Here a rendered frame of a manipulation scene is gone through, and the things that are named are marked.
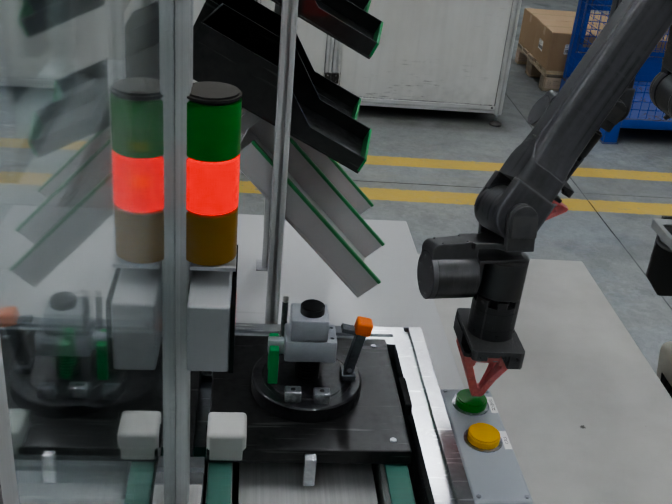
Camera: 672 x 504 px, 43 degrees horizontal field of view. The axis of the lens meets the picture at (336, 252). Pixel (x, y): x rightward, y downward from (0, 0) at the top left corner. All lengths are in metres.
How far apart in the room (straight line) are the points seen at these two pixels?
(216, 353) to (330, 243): 0.50
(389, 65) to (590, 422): 3.98
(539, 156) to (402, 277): 0.67
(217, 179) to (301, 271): 0.88
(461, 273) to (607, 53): 0.30
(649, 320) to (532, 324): 1.97
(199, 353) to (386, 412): 0.37
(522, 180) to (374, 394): 0.34
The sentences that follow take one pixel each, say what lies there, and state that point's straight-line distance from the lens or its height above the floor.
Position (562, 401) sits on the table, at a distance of 1.38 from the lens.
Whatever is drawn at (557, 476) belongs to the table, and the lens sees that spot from 1.24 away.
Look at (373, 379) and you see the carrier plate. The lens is 1.15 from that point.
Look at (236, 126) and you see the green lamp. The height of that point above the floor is 1.39.
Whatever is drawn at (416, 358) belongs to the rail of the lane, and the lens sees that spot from 1.23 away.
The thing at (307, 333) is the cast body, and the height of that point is 1.07.
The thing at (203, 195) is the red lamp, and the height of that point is 1.33.
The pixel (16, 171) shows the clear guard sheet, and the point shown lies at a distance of 0.24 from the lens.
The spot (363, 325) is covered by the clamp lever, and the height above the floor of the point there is 1.07.
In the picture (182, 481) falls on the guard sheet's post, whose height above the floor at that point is 1.00.
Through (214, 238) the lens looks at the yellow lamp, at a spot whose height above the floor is 1.29.
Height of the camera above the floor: 1.64
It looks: 27 degrees down
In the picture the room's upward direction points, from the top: 5 degrees clockwise
